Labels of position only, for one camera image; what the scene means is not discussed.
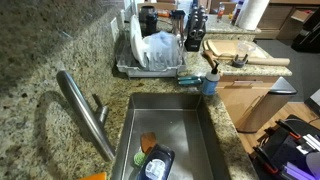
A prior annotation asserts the wooden spatula in sink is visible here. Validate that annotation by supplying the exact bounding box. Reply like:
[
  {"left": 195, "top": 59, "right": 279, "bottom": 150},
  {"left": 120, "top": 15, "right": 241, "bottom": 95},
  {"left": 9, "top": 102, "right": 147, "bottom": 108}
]
[{"left": 140, "top": 132, "right": 157, "bottom": 154}]

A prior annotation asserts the wooden rolling pin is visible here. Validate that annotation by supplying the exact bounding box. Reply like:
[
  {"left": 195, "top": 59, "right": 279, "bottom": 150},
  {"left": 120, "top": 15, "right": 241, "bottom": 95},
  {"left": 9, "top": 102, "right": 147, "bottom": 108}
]
[{"left": 219, "top": 56, "right": 290, "bottom": 67}]

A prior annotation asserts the wooden cutting board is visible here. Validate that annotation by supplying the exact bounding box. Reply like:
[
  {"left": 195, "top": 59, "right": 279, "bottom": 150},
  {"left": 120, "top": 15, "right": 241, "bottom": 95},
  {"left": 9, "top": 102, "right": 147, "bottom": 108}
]
[{"left": 203, "top": 39, "right": 266, "bottom": 58}]

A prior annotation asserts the stainless steel kitchen faucet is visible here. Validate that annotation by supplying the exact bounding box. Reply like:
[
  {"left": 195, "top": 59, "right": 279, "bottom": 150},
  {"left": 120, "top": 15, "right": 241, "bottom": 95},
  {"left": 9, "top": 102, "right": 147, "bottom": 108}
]
[{"left": 56, "top": 70, "right": 116, "bottom": 161}]

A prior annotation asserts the white plate in rack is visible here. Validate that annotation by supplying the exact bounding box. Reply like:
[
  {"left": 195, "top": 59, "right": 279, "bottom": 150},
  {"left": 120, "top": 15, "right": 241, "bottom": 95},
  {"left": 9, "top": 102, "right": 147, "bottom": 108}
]
[{"left": 130, "top": 15, "right": 146, "bottom": 68}]

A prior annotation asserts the blue soap pump bottle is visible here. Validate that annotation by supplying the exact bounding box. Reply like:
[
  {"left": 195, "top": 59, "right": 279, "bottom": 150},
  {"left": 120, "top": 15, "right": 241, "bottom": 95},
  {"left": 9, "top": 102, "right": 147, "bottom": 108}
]
[{"left": 202, "top": 61, "right": 220, "bottom": 96}]

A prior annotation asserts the dark dish soap bottle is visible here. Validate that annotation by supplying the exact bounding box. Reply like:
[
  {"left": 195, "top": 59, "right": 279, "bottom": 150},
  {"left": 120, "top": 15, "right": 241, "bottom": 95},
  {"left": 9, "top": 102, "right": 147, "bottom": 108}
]
[{"left": 136, "top": 144, "right": 175, "bottom": 180}]

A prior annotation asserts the teal handled brush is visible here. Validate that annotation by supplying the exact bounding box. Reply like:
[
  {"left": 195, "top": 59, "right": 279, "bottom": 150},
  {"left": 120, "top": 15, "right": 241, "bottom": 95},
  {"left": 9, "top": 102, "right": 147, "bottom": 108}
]
[{"left": 178, "top": 76, "right": 202, "bottom": 86}]

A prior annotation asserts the white paper towel roll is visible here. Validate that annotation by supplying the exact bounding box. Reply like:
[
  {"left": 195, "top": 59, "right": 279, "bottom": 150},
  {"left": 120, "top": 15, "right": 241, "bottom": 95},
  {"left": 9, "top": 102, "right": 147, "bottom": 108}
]
[{"left": 236, "top": 0, "right": 270, "bottom": 30}]

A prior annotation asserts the black knife block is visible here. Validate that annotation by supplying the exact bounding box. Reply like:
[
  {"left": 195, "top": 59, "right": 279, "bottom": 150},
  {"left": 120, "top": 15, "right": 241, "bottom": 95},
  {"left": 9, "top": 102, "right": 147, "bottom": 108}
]
[{"left": 184, "top": 6, "right": 208, "bottom": 52}]

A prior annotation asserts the green scrubber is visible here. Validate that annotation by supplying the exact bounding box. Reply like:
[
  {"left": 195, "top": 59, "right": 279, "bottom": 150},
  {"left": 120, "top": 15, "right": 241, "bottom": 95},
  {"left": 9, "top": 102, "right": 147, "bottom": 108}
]
[{"left": 134, "top": 152, "right": 146, "bottom": 167}]

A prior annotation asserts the clear plastic blender cup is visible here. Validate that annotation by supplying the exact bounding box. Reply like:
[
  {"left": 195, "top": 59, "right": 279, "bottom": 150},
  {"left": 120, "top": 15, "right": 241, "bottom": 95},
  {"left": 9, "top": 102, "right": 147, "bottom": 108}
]
[{"left": 232, "top": 41, "right": 256, "bottom": 68}]

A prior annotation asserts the stainless steel sink basin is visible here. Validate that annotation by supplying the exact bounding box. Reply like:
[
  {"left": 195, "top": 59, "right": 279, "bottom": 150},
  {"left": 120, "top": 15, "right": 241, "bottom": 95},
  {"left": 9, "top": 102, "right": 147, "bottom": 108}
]
[{"left": 111, "top": 93, "right": 231, "bottom": 180}]

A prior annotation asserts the grey dish drying rack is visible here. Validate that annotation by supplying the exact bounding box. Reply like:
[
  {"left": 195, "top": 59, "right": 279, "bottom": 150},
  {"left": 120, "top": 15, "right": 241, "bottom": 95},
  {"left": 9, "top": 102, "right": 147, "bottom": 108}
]
[{"left": 116, "top": 31, "right": 186, "bottom": 78}]

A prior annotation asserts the orange sponge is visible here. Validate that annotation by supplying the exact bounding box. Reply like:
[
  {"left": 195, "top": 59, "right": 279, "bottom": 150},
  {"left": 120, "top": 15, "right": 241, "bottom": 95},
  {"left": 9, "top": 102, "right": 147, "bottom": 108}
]
[{"left": 79, "top": 172, "right": 107, "bottom": 180}]

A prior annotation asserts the wooden spoon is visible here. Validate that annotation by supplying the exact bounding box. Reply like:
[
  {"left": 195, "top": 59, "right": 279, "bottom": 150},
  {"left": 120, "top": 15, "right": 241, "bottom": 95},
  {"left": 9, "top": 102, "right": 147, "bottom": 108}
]
[{"left": 203, "top": 50, "right": 218, "bottom": 68}]

